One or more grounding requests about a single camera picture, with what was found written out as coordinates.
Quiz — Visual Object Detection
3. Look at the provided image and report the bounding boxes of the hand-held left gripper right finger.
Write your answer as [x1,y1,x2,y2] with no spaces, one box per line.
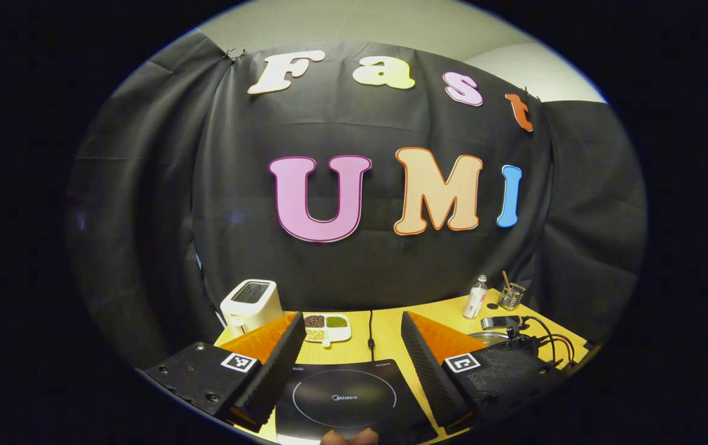
[400,311,568,435]

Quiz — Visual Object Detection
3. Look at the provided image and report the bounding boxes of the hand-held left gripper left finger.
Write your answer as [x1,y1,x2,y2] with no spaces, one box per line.
[141,312,306,433]

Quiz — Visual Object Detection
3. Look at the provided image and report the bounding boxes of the black induction cooktop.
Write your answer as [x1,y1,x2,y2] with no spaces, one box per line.
[275,358,439,443]

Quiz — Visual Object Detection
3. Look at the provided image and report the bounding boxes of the stainless steel pot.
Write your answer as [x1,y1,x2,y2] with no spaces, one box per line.
[468,315,523,345]

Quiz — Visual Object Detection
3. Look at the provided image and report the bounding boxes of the white toaster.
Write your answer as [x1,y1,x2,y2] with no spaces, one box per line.
[220,279,284,335]

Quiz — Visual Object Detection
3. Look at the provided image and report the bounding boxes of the white divided bean dish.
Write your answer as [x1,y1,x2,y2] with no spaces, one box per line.
[303,313,353,348]

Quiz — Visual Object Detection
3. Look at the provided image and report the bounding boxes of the small white bottle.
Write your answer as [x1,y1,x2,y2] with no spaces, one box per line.
[463,275,489,320]

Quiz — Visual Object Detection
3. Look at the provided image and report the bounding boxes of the glass cup with stick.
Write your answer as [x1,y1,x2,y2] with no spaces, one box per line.
[498,271,526,311]

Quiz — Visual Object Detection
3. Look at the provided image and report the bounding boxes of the black backdrop cloth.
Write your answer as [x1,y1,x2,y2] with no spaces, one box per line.
[67,28,648,371]

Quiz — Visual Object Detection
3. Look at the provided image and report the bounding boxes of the black and red cables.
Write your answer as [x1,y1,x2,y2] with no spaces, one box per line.
[513,315,578,369]

